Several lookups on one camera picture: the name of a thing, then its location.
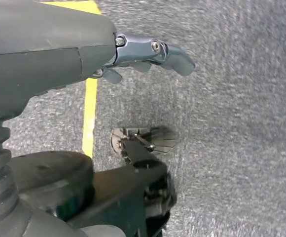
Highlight yellow floor tape marking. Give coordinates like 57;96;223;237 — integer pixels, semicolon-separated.
40;0;102;159

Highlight black robot foot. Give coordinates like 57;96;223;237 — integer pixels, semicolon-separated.
110;126;177;164

